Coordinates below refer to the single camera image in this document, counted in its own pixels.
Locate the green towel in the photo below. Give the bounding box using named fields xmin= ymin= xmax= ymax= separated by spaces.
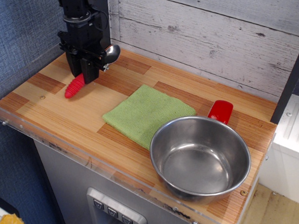
xmin=102 ymin=85 xmax=196 ymax=150

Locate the steel pot with red handle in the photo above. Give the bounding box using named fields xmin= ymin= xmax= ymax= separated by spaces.
xmin=149 ymin=100 xmax=251 ymax=205

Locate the dark grey post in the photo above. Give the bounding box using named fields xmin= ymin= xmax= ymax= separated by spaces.
xmin=270 ymin=54 xmax=299 ymax=124
xmin=96 ymin=0 xmax=111 ymax=49

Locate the dark grey right post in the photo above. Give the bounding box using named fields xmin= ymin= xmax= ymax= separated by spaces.
xmin=270 ymin=54 xmax=299 ymax=124

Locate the dark grey left post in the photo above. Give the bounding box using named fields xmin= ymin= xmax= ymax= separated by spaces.
xmin=96 ymin=0 xmax=111 ymax=49

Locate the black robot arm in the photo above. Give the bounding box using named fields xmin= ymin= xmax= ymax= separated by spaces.
xmin=58 ymin=0 xmax=111 ymax=84

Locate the grey toy fridge cabinet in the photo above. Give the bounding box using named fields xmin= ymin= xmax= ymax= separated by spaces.
xmin=35 ymin=141 xmax=191 ymax=224

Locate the red handled metal spoon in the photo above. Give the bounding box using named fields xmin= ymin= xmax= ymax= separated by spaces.
xmin=65 ymin=45 xmax=121 ymax=98

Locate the white ribbed side unit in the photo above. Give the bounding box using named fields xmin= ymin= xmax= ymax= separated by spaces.
xmin=258 ymin=94 xmax=299 ymax=203

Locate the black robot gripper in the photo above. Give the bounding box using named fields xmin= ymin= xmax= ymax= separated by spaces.
xmin=58 ymin=23 xmax=104 ymax=84

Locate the silver dispenser button panel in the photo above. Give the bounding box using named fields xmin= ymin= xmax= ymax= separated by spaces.
xmin=87 ymin=187 xmax=147 ymax=224

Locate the clear acrylic table guard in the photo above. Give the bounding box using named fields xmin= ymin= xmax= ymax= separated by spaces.
xmin=0 ymin=18 xmax=282 ymax=224

